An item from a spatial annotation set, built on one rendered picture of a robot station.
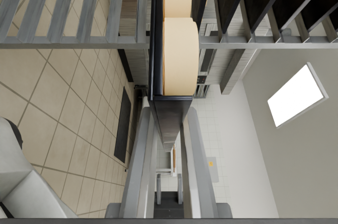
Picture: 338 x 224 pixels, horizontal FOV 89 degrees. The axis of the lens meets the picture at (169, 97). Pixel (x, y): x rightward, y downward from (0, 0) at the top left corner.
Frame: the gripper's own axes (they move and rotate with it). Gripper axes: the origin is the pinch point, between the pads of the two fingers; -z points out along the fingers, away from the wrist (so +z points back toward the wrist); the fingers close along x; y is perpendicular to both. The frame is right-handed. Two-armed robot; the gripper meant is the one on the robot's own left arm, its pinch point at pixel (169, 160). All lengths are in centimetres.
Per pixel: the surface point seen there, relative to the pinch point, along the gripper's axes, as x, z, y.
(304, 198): 220, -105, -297
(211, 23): 55, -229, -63
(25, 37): -46, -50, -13
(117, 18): -17, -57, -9
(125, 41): -14, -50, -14
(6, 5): -55, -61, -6
